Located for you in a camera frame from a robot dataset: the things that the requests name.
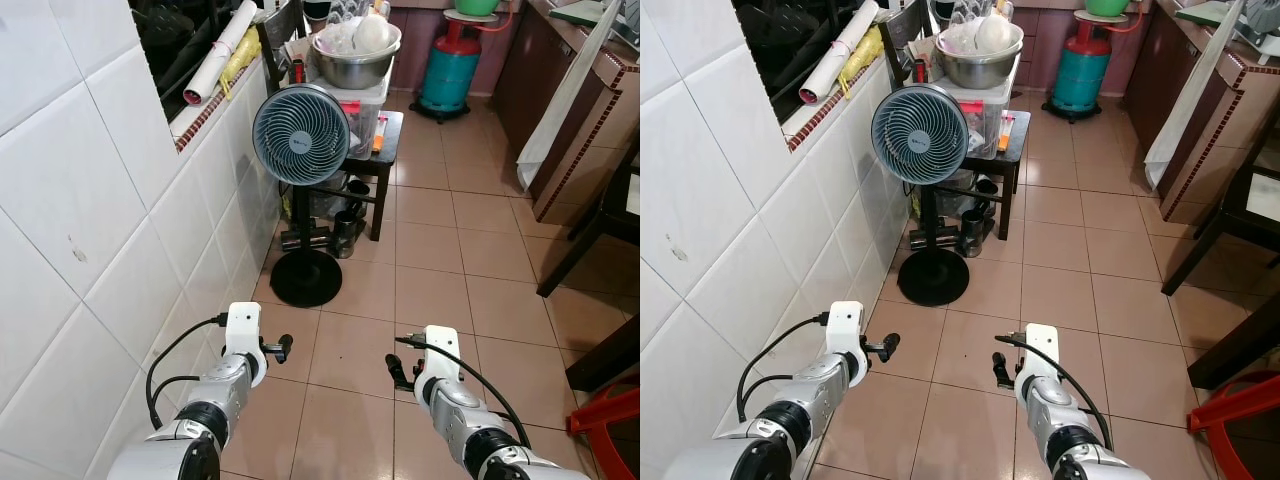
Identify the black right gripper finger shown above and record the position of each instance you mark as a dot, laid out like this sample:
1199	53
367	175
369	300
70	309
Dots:
392	368
997	366

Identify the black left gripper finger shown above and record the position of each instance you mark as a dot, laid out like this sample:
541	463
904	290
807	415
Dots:
287	348
892	346

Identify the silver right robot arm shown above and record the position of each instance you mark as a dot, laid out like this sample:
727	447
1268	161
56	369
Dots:
465	420
1060	425

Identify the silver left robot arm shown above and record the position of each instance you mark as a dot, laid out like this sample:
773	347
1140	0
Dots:
790	415
200	415

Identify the dark-legged grey-top table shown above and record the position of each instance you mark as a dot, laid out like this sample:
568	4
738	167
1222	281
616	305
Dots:
605	360
1235	350

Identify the red plastic stool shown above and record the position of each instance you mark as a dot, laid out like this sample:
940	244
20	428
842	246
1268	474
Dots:
605	412
1235	400

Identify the small black side table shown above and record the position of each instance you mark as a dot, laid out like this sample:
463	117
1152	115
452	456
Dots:
1012	160
385	160

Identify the grey standing fan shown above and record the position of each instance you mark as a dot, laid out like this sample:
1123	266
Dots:
300	135
919	135

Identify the dark wooden chair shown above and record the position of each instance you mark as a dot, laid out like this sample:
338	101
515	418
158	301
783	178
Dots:
905	28
282	30
1215	230
590	235

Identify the clear plastic storage box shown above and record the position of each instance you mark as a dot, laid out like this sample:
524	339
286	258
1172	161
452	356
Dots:
985	118
362	115

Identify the large steel basin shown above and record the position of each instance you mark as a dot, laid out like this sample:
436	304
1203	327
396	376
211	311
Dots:
972	68
350	68

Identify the yellow plastic bag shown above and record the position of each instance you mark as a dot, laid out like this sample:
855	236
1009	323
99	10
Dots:
240	58
862	55

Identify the brown kitchen counter cabinet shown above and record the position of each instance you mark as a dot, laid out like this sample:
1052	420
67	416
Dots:
1150	100
535	110

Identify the rolled white paper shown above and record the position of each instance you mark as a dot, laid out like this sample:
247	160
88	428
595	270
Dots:
222	50
840	50

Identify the teal gas cylinder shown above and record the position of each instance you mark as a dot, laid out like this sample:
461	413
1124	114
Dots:
450	70
1078	72

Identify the white plastic sheet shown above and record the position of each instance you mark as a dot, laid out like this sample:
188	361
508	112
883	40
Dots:
565	105
1190	105

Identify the dark wooden chair back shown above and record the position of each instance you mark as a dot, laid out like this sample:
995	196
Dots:
905	28
282	30

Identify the white plastic bag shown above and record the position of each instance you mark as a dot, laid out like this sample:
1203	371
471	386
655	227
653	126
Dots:
994	32
370	32

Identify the green plastic basin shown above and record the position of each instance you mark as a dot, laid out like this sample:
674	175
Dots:
476	6
1106	6

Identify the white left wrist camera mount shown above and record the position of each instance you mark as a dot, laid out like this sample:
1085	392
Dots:
242	325
845	325

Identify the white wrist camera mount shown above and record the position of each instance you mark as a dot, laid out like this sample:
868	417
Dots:
1042	348
242	325
845	325
442	350

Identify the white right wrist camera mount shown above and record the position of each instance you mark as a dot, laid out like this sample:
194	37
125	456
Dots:
1042	348
442	350

